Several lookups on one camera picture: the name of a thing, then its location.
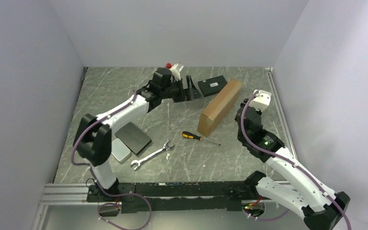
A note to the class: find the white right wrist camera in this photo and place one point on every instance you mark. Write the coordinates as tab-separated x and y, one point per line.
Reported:
261	100

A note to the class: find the brown cardboard express box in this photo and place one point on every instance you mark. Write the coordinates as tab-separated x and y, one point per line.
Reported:
219	107

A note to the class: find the front aluminium frame rail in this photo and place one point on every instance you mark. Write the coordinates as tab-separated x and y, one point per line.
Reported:
58	195

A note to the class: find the aluminium table edge rail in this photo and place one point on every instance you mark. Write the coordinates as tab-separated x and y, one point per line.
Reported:
290	145

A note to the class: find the silver open-end wrench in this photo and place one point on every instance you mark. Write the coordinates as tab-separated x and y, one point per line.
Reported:
136	164

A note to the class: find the dark grey flat slab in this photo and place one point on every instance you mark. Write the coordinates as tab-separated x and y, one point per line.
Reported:
134	138

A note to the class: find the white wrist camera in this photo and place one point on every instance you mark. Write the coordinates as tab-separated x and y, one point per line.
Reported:
175	69
261	100

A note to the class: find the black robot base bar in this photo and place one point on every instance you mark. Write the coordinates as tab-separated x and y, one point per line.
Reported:
175	196

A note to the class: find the yellow black handled screwdriver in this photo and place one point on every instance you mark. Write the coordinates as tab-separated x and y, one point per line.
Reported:
189	135

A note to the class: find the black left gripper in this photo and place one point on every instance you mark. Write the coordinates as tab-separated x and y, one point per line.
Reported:
189	94

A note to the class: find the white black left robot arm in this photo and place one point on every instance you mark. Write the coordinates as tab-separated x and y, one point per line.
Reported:
94	135

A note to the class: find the black flat box with label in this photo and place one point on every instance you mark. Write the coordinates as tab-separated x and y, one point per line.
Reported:
212	86

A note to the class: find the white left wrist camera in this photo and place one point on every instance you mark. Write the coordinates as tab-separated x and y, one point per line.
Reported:
175	69

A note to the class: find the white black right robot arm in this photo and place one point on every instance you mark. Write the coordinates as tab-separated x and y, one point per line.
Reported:
319	206

